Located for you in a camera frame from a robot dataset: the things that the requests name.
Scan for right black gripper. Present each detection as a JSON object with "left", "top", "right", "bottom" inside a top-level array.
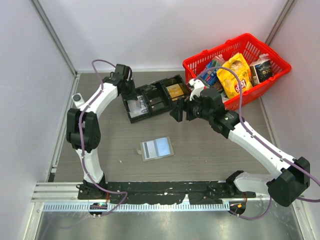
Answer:
[{"left": 170, "top": 91, "right": 213, "bottom": 123}]

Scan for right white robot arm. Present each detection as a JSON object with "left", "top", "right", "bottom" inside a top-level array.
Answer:
[{"left": 170, "top": 88, "right": 310, "bottom": 207}]

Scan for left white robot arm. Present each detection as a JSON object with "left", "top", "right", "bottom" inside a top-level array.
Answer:
[{"left": 66, "top": 64, "right": 136, "bottom": 199}]

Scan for white cards stack in tray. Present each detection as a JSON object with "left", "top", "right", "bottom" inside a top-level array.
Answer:
[{"left": 127, "top": 99, "right": 148, "bottom": 118}]

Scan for gold cards stack in tray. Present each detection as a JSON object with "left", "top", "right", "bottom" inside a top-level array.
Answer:
[{"left": 166, "top": 83, "right": 189, "bottom": 101}]

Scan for black cards stack in tray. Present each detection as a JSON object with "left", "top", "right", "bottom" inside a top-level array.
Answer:
[{"left": 149, "top": 96, "right": 167, "bottom": 112}]

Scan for black three-compartment card tray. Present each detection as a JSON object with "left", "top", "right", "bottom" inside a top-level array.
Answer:
[{"left": 122, "top": 74, "right": 190, "bottom": 124}]

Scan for blue toothpaste box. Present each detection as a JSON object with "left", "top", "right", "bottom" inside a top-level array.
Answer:
[{"left": 199, "top": 69, "right": 218, "bottom": 87}]

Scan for white cylindrical bottle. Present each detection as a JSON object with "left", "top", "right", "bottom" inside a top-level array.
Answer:
[{"left": 72, "top": 93, "right": 86, "bottom": 111}]

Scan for green sponge pack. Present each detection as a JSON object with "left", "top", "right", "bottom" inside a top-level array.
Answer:
[{"left": 207, "top": 59, "right": 221, "bottom": 68}]

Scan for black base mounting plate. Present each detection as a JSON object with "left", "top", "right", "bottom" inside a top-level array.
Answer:
[{"left": 76, "top": 181, "right": 256, "bottom": 205}]

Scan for black coffee package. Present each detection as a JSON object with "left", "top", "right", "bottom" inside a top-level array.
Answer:
[{"left": 249, "top": 58, "right": 274, "bottom": 86}]

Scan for red plastic shopping basket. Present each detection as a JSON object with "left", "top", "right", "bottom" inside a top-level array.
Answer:
[{"left": 182, "top": 33, "right": 292, "bottom": 110}]

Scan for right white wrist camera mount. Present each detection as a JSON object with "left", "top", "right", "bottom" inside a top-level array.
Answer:
[{"left": 188, "top": 78, "right": 206, "bottom": 101}]

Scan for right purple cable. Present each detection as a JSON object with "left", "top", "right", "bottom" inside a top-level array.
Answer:
[{"left": 196, "top": 66, "right": 320, "bottom": 221}]

